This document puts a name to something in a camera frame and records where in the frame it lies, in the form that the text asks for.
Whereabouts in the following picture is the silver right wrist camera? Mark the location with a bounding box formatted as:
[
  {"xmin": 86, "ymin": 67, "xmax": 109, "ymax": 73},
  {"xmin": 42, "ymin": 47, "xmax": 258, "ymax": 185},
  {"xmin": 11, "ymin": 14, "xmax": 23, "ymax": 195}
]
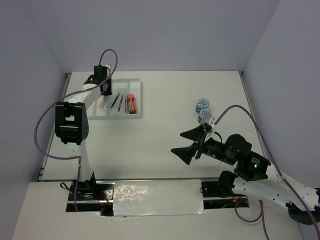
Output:
[{"xmin": 200, "ymin": 114, "xmax": 216, "ymax": 137}]

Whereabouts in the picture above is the red gel pen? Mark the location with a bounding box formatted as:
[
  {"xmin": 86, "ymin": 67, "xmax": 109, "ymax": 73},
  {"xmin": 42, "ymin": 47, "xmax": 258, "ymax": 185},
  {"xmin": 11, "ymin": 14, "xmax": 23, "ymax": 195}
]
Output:
[{"xmin": 117, "ymin": 94, "xmax": 125, "ymax": 112}]

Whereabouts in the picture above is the white compartment tray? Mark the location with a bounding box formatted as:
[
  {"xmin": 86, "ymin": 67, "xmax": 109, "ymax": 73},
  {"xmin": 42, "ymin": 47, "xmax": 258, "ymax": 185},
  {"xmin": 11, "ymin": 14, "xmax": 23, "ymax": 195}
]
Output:
[{"xmin": 87, "ymin": 78, "xmax": 142, "ymax": 120}]

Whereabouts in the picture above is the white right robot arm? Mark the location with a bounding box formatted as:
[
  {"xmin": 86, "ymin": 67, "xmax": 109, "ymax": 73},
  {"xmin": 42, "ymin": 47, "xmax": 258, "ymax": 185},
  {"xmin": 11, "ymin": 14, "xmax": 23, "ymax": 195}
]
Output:
[{"xmin": 171, "ymin": 125, "xmax": 320, "ymax": 225}]

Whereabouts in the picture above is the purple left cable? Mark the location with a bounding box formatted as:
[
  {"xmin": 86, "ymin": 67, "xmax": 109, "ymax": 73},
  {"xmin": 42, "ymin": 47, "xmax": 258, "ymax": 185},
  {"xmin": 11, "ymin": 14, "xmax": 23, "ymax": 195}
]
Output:
[{"xmin": 34, "ymin": 48, "xmax": 119, "ymax": 213}]

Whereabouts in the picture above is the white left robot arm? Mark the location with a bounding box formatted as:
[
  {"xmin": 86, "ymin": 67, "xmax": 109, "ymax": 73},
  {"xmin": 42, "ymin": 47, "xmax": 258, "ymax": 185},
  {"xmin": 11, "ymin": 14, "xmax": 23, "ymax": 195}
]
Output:
[{"xmin": 55, "ymin": 65, "xmax": 112, "ymax": 200}]

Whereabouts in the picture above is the pink capped crayon tube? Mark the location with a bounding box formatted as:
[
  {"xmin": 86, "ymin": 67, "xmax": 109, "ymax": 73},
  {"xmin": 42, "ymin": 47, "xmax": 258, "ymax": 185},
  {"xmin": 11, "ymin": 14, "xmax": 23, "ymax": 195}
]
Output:
[{"xmin": 127, "ymin": 93, "xmax": 137, "ymax": 114}]

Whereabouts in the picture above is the teal gel pen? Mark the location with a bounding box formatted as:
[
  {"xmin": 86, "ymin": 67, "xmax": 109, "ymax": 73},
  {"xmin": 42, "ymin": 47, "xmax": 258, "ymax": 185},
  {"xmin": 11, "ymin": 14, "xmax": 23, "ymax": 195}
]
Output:
[{"xmin": 110, "ymin": 92, "xmax": 121, "ymax": 109}]

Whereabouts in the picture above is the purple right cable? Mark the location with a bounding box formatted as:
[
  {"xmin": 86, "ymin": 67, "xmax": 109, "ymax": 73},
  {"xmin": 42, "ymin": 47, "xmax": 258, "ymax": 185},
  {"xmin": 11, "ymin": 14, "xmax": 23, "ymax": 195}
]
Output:
[{"xmin": 214, "ymin": 104, "xmax": 318, "ymax": 240}]

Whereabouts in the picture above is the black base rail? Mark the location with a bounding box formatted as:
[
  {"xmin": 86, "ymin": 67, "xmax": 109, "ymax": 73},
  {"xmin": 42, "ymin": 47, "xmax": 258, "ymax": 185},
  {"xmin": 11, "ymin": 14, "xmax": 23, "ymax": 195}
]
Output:
[{"xmin": 60, "ymin": 178, "xmax": 250, "ymax": 217}]

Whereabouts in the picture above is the light blue highlighter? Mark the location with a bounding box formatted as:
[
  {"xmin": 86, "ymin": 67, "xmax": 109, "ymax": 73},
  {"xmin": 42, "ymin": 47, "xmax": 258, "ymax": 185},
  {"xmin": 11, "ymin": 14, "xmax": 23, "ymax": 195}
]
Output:
[{"xmin": 103, "ymin": 95, "xmax": 110, "ymax": 110}]

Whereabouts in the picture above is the silver foil sheet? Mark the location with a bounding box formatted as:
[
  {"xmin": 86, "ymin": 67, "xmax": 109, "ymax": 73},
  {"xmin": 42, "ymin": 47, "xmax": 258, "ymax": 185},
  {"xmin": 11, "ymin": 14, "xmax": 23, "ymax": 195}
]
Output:
[{"xmin": 113, "ymin": 179, "xmax": 206, "ymax": 217}]

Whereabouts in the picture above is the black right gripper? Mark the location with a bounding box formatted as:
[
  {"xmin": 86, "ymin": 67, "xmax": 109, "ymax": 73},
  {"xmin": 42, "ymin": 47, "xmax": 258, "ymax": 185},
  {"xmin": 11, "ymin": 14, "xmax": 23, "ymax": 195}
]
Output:
[{"xmin": 169, "ymin": 124, "xmax": 235, "ymax": 165}]

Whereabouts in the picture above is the purple cable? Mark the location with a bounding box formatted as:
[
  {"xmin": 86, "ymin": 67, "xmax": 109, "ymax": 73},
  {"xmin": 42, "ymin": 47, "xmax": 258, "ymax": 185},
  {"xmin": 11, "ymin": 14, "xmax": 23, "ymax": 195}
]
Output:
[
  {"xmin": 34, "ymin": 48, "xmax": 119, "ymax": 213},
  {"xmin": 214, "ymin": 104, "xmax": 318, "ymax": 240}
]

